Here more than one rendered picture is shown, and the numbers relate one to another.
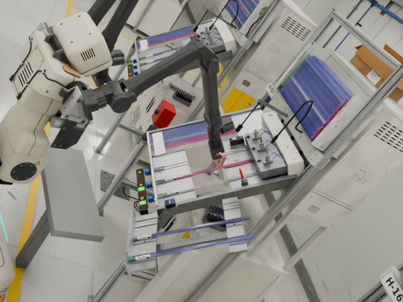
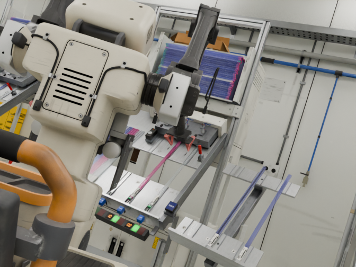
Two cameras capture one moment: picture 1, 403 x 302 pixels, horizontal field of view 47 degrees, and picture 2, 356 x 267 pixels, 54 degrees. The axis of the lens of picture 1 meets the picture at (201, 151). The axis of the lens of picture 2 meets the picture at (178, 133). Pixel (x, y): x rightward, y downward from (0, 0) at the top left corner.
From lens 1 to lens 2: 1.49 m
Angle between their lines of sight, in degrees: 44
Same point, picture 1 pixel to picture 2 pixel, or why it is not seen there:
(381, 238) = (205, 179)
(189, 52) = (213, 18)
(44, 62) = (112, 53)
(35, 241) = not seen: outside the picture
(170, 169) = (122, 186)
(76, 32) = (121, 8)
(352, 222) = (176, 182)
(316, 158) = (240, 110)
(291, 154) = (212, 119)
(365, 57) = (187, 40)
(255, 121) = (140, 117)
